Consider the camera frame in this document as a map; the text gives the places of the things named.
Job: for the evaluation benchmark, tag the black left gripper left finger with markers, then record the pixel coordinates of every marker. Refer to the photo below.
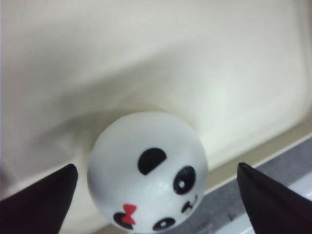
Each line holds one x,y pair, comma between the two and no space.
41,207

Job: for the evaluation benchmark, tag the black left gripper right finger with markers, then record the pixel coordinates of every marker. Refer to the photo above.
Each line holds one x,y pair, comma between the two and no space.
272,208

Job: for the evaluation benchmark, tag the panda bun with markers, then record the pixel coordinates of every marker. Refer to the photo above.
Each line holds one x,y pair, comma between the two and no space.
147,172

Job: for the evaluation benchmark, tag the cream rectangular plastic tray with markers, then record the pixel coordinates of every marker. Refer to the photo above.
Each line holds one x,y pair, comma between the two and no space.
238,71

